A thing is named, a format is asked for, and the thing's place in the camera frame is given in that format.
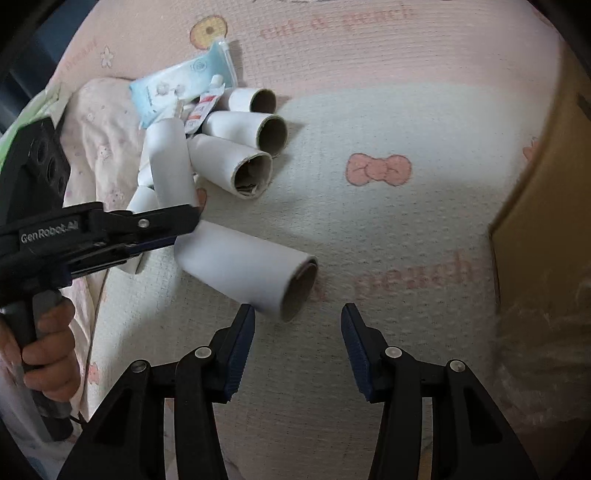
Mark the brown cardboard box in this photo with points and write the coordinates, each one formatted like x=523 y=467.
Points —
x=545 y=230

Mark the white cardboard tube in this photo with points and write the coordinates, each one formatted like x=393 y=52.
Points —
x=168 y=161
x=240 y=263

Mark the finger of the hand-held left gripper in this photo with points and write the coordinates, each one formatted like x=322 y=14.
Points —
x=157 y=221
x=115 y=253

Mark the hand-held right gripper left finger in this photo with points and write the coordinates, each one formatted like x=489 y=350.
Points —
x=242 y=350

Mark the person's left hand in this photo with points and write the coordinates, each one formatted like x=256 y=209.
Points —
x=55 y=355

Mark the pale pink floral cloth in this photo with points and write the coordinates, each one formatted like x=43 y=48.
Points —
x=101 y=129

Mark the pile of white paper tubes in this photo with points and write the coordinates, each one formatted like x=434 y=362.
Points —
x=221 y=129

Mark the light blue wipes packet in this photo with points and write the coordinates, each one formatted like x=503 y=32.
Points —
x=184 y=83

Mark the white and red pouch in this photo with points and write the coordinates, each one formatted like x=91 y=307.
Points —
x=203 y=108

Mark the clear plastic film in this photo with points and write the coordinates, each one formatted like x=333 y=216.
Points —
x=545 y=360

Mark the pink printed blanket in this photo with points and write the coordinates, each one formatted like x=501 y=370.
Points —
x=392 y=230

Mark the light green cloth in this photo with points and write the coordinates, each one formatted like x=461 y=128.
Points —
x=32 y=113

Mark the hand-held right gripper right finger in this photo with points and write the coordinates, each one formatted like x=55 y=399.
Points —
x=358 y=350

